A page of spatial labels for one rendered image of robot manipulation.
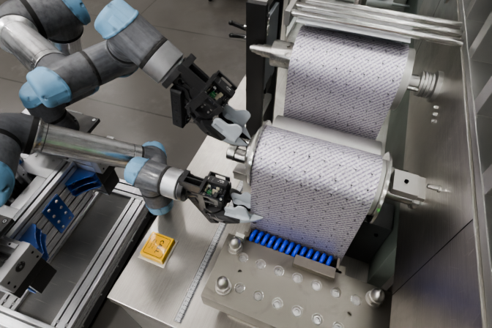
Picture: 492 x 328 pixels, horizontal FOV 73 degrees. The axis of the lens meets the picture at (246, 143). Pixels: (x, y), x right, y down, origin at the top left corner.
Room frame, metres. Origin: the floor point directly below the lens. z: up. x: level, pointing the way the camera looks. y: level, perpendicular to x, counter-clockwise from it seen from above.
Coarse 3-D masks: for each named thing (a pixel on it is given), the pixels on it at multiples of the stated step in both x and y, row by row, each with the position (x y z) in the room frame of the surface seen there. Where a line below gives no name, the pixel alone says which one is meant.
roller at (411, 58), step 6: (414, 54) 0.60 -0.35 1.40; (408, 60) 0.58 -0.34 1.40; (408, 66) 0.57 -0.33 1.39; (408, 72) 0.56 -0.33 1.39; (402, 78) 0.55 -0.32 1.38; (408, 78) 0.55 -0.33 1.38; (402, 84) 0.55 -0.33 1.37; (402, 90) 0.54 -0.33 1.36; (396, 96) 0.54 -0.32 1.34; (402, 96) 0.54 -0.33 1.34; (396, 102) 0.54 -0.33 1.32; (390, 108) 0.55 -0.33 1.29
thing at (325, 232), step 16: (256, 192) 0.39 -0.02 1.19; (256, 208) 0.39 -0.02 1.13; (272, 208) 0.38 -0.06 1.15; (288, 208) 0.37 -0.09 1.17; (304, 208) 0.35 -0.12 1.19; (256, 224) 0.39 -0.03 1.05; (272, 224) 0.38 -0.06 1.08; (288, 224) 0.36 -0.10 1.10; (304, 224) 0.35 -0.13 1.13; (320, 224) 0.34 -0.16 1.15; (336, 224) 0.33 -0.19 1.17; (352, 224) 0.32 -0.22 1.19; (288, 240) 0.36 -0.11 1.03; (304, 240) 0.35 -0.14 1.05; (320, 240) 0.34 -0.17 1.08; (336, 240) 0.32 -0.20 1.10; (336, 256) 0.32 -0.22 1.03
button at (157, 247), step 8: (152, 232) 0.43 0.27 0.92; (152, 240) 0.41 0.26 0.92; (160, 240) 0.41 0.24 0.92; (168, 240) 0.41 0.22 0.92; (144, 248) 0.38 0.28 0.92; (152, 248) 0.38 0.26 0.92; (160, 248) 0.38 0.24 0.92; (168, 248) 0.38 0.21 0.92; (144, 256) 0.37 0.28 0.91; (152, 256) 0.36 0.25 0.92; (160, 256) 0.36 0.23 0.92
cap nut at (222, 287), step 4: (224, 276) 0.26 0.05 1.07; (216, 280) 0.25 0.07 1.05; (220, 280) 0.25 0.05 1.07; (224, 280) 0.25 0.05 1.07; (228, 280) 0.25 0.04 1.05; (216, 284) 0.25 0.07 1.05; (220, 284) 0.24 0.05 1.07; (224, 284) 0.24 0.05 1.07; (228, 284) 0.25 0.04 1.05; (216, 288) 0.24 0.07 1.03; (220, 288) 0.23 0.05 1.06; (224, 288) 0.23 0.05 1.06; (228, 288) 0.24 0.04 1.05; (220, 292) 0.23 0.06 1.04; (224, 292) 0.23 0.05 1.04; (228, 292) 0.24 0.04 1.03
